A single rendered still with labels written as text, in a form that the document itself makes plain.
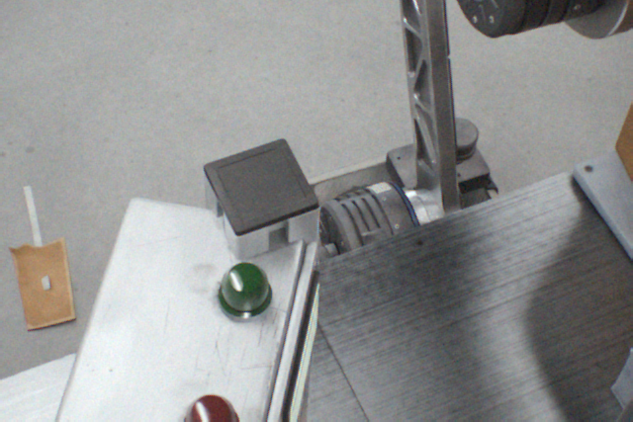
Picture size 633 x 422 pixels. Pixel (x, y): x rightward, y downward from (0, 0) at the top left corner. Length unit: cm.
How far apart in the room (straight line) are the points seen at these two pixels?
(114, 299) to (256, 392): 8
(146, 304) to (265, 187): 8
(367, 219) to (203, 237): 130
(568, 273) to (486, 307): 11
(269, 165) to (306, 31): 212
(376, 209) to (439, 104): 20
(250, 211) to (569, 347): 80
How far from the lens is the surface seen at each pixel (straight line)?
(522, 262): 139
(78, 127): 256
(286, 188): 59
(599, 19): 127
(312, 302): 60
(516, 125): 259
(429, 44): 180
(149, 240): 61
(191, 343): 57
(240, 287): 56
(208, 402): 54
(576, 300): 137
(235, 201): 59
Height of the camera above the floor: 198
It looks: 54 degrees down
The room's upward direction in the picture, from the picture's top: 3 degrees clockwise
